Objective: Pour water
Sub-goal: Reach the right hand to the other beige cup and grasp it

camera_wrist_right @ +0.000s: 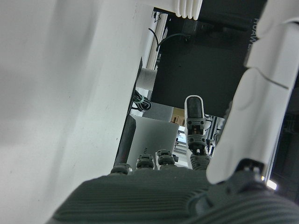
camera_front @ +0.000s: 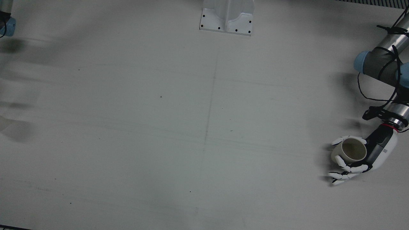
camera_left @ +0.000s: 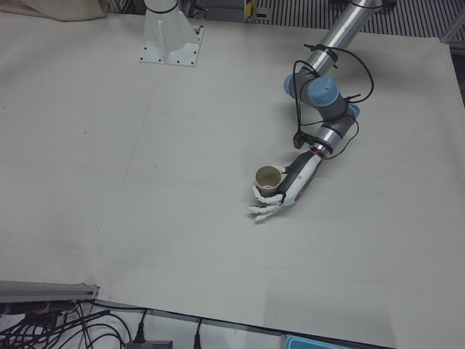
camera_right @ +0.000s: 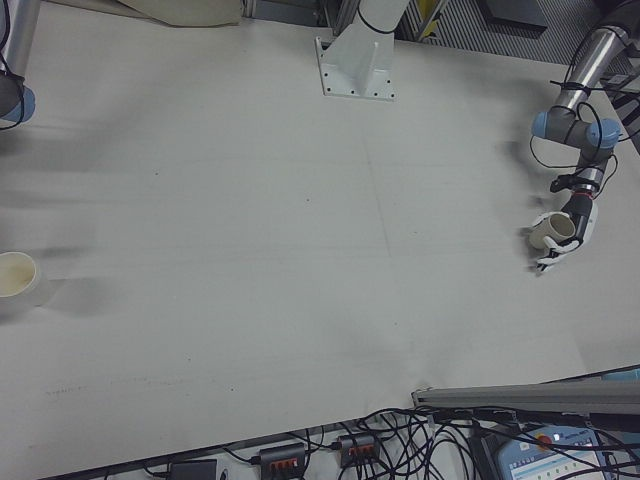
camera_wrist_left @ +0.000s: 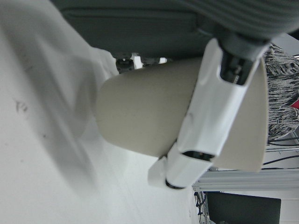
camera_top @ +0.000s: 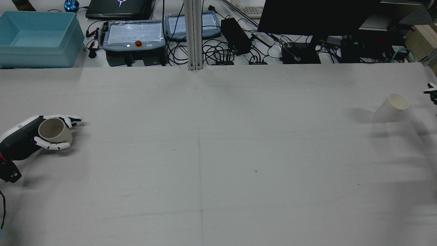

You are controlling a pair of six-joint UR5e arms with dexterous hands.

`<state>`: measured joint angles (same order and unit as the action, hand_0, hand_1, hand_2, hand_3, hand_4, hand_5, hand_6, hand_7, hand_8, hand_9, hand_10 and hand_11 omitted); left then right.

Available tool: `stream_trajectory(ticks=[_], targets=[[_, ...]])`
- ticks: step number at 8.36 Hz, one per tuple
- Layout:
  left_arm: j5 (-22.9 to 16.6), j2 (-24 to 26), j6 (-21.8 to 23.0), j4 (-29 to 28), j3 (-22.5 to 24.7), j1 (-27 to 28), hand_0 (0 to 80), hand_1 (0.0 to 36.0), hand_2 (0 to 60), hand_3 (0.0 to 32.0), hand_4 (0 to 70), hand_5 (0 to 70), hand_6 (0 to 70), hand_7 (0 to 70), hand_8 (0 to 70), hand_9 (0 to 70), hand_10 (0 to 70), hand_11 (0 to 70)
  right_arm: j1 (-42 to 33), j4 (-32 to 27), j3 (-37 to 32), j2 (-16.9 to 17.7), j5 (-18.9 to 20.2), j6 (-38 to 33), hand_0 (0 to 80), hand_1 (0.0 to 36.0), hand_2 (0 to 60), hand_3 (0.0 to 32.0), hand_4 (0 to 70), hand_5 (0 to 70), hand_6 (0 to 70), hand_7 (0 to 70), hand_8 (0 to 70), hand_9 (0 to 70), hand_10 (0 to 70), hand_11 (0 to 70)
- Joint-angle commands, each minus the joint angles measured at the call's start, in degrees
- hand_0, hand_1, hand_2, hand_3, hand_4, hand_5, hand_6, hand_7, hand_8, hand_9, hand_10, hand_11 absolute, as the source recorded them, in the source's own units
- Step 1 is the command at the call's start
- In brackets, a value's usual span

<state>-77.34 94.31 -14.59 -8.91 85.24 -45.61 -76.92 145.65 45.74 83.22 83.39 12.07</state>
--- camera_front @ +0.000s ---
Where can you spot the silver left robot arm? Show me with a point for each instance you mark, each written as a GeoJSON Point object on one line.
{"type": "Point", "coordinates": [378, 62]}

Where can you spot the beige paper cup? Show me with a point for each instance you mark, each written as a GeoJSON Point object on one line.
{"type": "Point", "coordinates": [353, 150]}

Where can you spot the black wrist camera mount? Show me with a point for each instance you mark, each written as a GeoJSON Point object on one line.
{"type": "Point", "coordinates": [372, 113]}

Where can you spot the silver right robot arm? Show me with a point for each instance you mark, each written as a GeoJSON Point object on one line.
{"type": "Point", "coordinates": [10, 27]}

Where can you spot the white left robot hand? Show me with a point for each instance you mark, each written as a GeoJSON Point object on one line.
{"type": "Point", "coordinates": [381, 147]}

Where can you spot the white post base bracket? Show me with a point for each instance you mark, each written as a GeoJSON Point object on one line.
{"type": "Point", "coordinates": [227, 19]}

